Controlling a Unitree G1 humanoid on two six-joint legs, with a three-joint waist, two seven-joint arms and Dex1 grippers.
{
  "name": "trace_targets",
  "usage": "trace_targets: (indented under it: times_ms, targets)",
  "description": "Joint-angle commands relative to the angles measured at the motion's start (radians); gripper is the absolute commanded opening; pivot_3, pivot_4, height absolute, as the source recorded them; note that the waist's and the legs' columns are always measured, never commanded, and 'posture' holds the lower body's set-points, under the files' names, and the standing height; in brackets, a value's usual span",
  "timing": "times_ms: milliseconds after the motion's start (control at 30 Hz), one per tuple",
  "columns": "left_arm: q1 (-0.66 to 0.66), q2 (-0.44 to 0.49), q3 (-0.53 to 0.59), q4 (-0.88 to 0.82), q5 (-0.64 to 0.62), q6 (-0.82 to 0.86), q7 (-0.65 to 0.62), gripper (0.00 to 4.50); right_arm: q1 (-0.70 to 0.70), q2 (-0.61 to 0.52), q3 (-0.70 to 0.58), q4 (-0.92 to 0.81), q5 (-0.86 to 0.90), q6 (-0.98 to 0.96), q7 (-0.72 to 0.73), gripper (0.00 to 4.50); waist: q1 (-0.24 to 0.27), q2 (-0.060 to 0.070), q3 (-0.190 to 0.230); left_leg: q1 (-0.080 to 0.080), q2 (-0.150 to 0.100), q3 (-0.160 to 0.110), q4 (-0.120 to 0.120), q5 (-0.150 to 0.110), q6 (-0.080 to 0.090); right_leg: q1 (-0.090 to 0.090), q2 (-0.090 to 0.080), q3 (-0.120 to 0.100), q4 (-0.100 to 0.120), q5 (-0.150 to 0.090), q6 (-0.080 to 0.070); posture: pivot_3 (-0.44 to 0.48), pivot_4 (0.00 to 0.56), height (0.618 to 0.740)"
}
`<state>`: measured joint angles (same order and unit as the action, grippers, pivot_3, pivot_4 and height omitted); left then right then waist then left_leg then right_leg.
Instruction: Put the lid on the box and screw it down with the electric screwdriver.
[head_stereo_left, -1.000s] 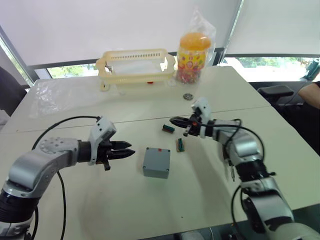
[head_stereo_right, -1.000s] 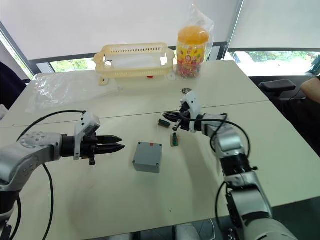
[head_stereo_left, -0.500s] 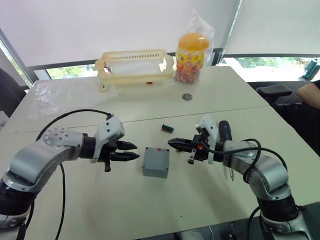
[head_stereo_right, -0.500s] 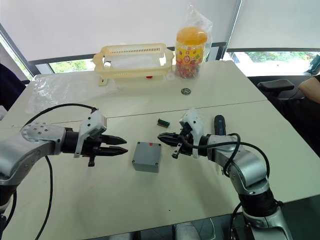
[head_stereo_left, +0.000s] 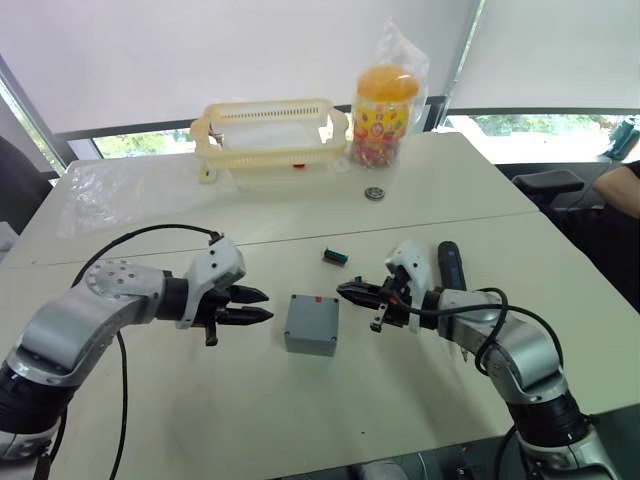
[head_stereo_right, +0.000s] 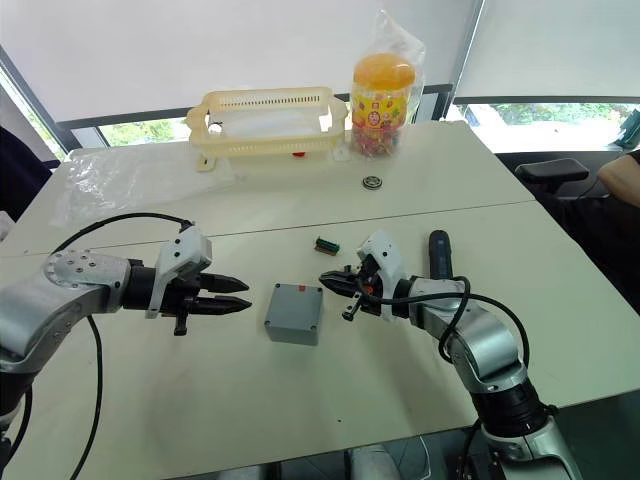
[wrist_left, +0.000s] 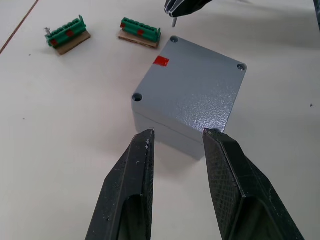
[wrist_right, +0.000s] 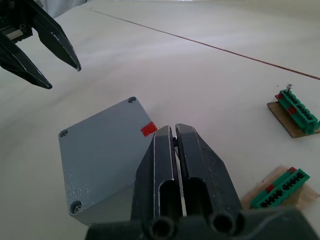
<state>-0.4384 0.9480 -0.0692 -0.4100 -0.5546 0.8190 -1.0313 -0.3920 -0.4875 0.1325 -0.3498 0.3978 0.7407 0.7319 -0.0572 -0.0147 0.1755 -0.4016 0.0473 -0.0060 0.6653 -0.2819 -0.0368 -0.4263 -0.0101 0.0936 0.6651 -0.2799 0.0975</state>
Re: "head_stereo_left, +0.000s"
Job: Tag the teal object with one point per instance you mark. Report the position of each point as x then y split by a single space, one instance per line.
625 137

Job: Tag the candy jar with orange lid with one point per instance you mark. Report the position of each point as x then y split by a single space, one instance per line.
382 125

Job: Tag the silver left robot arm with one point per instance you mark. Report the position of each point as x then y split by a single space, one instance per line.
75 320

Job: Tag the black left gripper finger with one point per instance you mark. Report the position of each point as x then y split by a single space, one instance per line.
247 295
245 316

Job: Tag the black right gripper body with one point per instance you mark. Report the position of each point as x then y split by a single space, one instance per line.
395 300

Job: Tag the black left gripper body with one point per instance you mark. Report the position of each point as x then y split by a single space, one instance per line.
212 302

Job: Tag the black office chair armrest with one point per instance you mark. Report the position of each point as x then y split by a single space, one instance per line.
550 181

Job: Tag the small red object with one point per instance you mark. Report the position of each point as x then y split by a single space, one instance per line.
298 166

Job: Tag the flat clear plastic bag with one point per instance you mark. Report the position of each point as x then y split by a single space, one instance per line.
115 195

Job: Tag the grey plastic junction box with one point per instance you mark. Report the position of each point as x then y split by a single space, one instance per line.
310 346

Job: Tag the grey box lid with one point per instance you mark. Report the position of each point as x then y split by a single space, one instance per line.
312 320

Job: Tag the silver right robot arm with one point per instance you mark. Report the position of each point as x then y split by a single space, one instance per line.
520 350

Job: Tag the person in black shirt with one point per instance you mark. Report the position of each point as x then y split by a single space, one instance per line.
622 187

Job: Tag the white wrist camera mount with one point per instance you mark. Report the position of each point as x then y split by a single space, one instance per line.
215 265
410 257

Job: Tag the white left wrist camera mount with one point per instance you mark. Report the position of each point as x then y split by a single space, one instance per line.
215 265

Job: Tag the cream plastic slotted basket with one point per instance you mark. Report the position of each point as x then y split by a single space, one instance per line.
270 157

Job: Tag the grey rounded shape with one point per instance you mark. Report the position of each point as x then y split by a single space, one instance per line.
385 471

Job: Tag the person in dark jacket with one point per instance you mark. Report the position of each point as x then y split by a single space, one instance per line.
20 185

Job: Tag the clear crinkled plastic bag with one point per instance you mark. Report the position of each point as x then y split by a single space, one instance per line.
400 45

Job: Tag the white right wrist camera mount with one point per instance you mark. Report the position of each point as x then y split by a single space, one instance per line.
410 257

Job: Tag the small green screwdriver bit holder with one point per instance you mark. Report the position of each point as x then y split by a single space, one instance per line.
357 279
335 256

